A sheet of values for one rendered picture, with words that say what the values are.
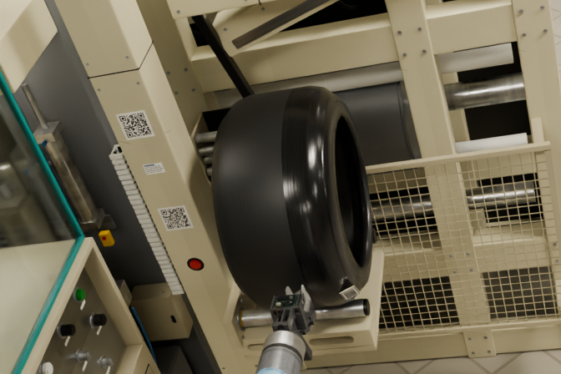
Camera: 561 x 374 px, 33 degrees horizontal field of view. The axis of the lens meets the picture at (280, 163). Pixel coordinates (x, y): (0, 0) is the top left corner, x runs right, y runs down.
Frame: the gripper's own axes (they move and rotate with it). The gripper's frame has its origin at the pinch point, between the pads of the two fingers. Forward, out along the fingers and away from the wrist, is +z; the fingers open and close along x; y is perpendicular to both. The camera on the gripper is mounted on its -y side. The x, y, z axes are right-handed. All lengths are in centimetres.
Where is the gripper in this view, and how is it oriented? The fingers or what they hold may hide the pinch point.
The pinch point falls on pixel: (301, 295)
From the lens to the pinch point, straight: 223.5
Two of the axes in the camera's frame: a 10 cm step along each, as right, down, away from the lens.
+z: 1.8, -4.9, 8.5
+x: -9.5, 1.3, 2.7
